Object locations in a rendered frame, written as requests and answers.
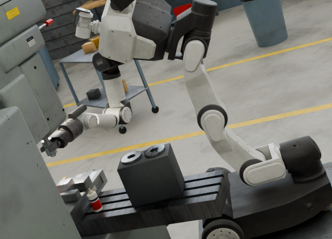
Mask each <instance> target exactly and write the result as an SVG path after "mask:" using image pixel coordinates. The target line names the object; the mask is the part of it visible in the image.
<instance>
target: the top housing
mask: <svg viewBox="0 0 332 239"><path fill-rule="evenodd" d="M45 16H46V10H45V8H44V5H43V3H42V1H41V0H0V45H1V44H3V43H4V42H6V41H8V40H9V39H11V38H12V37H14V36H15V35H17V34H19V33H20V32H22V31H23V30H25V29H27V28H28V27H30V26H31V25H33V24H34V23H36V22H38V21H40V20H41V19H43V18H44V17H45Z"/></svg>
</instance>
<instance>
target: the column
mask: <svg viewBox="0 0 332 239"><path fill-rule="evenodd" d="M0 239H82V238H81V236H80V234H79V232H78V230H77V228H76V225H75V223H74V221H73V219H72V217H71V215H70V213H69V211H68V209H67V207H66V205H65V203H64V201H63V199H62V197H61V195H60V193H59V191H58V189H57V186H56V184H55V182H54V180H53V178H52V176H51V174H50V172H49V170H48V168H47V166H46V164H45V161H44V159H43V157H42V155H41V153H40V151H39V149H38V147H37V145H36V143H35V141H34V139H33V136H32V134H31V132H30V130H29V128H28V126H27V124H26V122H25V120H24V118H23V116H22V114H21V111H20V110H19V108H18V107H16V106H12V107H8V108H5V109H1V110H0Z"/></svg>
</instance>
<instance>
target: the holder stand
mask: <svg viewBox="0 0 332 239"><path fill-rule="evenodd" d="M117 172H118V174H119V176H120V179H121V181H122V183H123V186H124V188H125V190H126V193H127V195H128V197H129V200H130V202H131V204H132V207H133V208H135V207H138V206H142V205H146V204H149V203H153V202H157V201H161V200H164V199H168V198H172V197H176V196H179V195H182V194H183V190H184V178H183V175H182V172H181V170H180V167H179V165H178V162H177V159H176V157H175V154H174V152H173V149H172V147H171V144H170V143H167V144H164V145H162V144H158V145H154V146H151V147H149V148H148V149H146V150H143V151H134V152H131V153H128V154H126V155H125V156H123V157H121V160H120V163H119V166H118V168H117Z"/></svg>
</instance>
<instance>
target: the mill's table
mask: <svg viewBox="0 0 332 239"><path fill-rule="evenodd" d="M183 178H184V190H183V194H182V195H179V196H176V197H172V198H168V199H164V200H161V201H157V202H153V203H149V204H146V205H142V206H138V207H135V208H133V207H132V204H131V202H130V200H129V197H128V195H127V193H126V190H125V188H118V189H113V190H107V191H102V192H100V193H99V195H98V198H99V200H100V202H101V204H102V207H103V209H102V210H101V211H99V212H94V210H93V208H92V206H90V207H89V209H88V210H87V212H86V213H85V215H84V216H83V217H82V219H81V220H80V222H79V223H78V224H77V226H76V228H77V230H78V232H79V234H80V236H81V238H83V237H89V236H96V235H102V234H109V233H116V232H122V231H129V230H136V229H142V228H149V227H155V226H162V225H169V224H175V223H182V222H189V221H195V220H202V219H209V218H215V217H221V216H222V213H223V209H224V206H225V202H226V199H227V195H228V192H229V188H230V182H229V179H228V177H227V174H226V171H225V169H222V170H217V171H211V172H206V173H200V174H195V175H189V176H184V177H183Z"/></svg>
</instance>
